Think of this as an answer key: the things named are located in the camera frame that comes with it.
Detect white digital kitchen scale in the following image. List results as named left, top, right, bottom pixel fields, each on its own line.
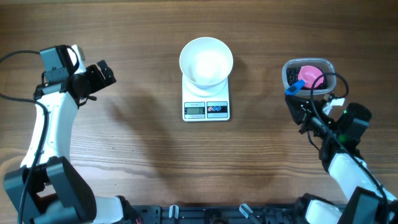
left=182, top=76, right=230, bottom=122

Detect clear plastic container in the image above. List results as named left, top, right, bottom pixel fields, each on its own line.
left=281, top=57, right=337, bottom=97

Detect pink scoop blue handle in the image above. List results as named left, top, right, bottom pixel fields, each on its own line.
left=285, top=65, right=324, bottom=95

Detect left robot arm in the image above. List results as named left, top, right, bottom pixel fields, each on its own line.
left=4, top=45, right=131, bottom=223

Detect black beans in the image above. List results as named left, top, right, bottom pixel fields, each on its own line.
left=286, top=67, right=328, bottom=90

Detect white bowl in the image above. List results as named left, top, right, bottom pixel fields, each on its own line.
left=179, top=37, right=234, bottom=88

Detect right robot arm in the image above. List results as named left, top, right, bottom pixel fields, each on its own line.
left=285, top=95, right=397, bottom=223

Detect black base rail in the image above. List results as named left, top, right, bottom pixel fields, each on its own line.
left=133, top=203, right=307, bottom=224

